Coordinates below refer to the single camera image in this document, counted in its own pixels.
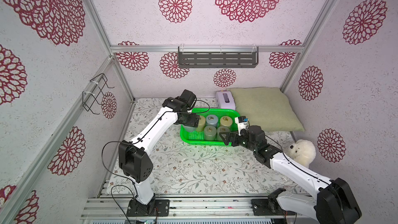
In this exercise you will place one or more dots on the lavender tissue box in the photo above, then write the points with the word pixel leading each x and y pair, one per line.
pixel 225 100

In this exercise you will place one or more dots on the white plush bear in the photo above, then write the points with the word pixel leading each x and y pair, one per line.
pixel 302 152

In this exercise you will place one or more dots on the blue canister back middle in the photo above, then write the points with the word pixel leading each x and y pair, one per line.
pixel 212 120

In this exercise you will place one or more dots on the yellow canister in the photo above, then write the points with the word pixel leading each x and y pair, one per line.
pixel 226 121
pixel 201 124

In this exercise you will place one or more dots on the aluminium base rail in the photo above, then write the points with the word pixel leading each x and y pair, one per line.
pixel 179 207

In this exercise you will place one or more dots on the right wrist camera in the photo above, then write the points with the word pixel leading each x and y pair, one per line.
pixel 242 124

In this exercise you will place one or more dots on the green plastic basket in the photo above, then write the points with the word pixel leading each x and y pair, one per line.
pixel 197 138

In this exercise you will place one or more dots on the blue-grey canister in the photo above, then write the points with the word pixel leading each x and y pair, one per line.
pixel 189 129

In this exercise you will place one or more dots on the green pillow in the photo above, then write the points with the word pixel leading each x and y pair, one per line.
pixel 266 107

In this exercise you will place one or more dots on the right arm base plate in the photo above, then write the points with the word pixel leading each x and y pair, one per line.
pixel 265 207

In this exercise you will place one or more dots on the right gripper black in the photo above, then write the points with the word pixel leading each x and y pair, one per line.
pixel 236 138

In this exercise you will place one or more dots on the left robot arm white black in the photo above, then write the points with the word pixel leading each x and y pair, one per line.
pixel 133 155

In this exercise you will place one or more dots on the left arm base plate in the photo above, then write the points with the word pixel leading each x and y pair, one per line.
pixel 155 208

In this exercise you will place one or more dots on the green canister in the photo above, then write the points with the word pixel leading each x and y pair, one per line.
pixel 221 133
pixel 210 133

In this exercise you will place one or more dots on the black wire wall rack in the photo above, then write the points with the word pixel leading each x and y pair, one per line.
pixel 90 97

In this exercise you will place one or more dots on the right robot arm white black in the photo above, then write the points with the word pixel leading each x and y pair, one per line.
pixel 328 201

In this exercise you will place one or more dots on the grey wall shelf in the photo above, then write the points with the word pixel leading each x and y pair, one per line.
pixel 217 59

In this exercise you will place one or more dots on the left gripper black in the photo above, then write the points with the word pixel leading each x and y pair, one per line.
pixel 194 121

